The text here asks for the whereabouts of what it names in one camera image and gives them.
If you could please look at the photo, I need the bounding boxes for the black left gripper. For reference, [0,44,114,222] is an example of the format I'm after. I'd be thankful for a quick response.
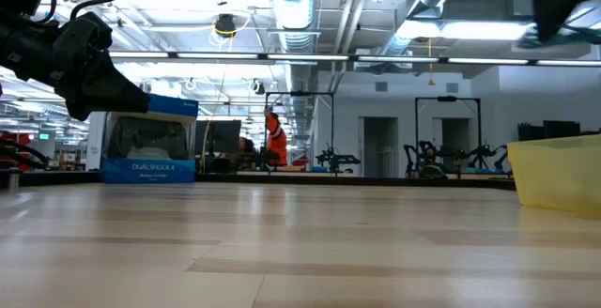
[27,10,152,122]

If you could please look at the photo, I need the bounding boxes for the blue DualShock 4 controller box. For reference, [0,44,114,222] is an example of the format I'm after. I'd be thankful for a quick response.
[85,94,200,185]

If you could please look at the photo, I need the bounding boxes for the wide dark background monitor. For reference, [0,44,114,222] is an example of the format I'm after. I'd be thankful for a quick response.
[543,119,582,140]

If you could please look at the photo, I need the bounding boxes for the grey block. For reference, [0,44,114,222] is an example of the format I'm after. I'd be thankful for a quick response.
[0,167,23,191]

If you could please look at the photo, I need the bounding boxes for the black computer monitor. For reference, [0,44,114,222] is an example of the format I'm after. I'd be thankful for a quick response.
[194,119,242,158]

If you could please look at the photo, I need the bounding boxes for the person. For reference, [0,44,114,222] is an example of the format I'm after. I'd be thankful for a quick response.
[263,105,289,169]
[237,136,259,171]

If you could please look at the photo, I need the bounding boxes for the grey doorway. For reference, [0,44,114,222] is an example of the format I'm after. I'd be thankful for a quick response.
[431,116,471,168]
[358,115,400,178]

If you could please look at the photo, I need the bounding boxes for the yellow translucent plastic bin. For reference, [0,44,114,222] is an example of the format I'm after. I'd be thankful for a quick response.
[506,133,601,216]

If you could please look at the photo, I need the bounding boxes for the dark round chair back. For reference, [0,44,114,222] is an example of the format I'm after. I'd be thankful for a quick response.
[418,164,448,179]

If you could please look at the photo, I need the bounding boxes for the long LED light bar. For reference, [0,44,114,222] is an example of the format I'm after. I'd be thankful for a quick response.
[108,51,601,68]

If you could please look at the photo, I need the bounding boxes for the black looped cables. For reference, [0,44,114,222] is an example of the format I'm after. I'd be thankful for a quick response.
[0,137,51,171]

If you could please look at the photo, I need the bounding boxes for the yellow hanging cable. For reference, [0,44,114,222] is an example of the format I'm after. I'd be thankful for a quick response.
[200,8,254,174]

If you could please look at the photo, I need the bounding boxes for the yellow hanging pendant cord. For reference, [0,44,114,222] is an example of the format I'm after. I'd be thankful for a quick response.
[426,37,437,87]

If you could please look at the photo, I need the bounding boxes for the black metal frame stand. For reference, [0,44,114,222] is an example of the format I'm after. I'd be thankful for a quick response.
[264,90,336,174]
[414,95,483,174]

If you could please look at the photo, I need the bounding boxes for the black ceiling cable reel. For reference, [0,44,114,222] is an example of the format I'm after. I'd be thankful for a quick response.
[214,12,238,39]

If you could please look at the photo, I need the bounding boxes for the black table border rail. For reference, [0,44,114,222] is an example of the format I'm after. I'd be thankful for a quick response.
[18,170,517,192]

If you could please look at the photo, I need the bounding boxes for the silver ribbed ceiling duct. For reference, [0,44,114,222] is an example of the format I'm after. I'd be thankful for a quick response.
[268,0,321,94]

